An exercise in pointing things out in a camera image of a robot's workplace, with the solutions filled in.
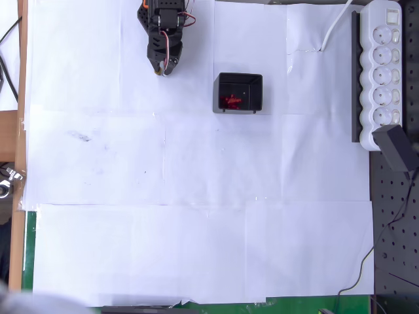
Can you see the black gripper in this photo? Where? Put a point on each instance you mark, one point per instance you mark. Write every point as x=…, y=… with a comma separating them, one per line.
x=159, y=56

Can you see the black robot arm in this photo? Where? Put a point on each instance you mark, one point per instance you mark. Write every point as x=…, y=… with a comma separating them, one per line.
x=165, y=16

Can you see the black open box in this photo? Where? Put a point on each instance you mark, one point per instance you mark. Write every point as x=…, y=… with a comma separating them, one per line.
x=237, y=86

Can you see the white paper table cover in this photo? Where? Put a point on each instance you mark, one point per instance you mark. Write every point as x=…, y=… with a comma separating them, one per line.
x=196, y=245

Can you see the metal clamp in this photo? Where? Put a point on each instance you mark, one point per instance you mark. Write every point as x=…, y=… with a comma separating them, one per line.
x=6, y=189

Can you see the white power strip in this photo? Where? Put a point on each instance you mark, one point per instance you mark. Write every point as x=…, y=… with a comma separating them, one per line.
x=381, y=75

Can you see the green cutting mat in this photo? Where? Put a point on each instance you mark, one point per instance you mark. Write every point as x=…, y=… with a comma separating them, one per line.
x=30, y=248

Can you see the black power adapter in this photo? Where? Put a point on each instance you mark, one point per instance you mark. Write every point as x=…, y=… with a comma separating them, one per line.
x=393, y=147

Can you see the black pegboard panel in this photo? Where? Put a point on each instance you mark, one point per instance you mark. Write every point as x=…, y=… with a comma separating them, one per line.
x=396, y=229

